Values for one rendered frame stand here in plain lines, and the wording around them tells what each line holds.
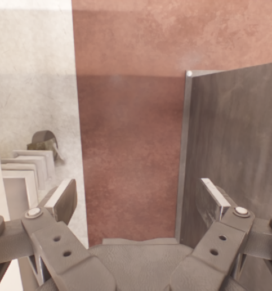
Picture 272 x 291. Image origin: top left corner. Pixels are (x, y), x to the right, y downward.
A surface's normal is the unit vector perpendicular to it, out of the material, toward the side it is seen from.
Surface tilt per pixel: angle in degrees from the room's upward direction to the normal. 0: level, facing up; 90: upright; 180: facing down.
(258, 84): 90
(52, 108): 0
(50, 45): 0
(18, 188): 0
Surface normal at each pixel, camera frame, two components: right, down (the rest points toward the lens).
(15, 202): 0.02, 0.27
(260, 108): -1.00, 0.00
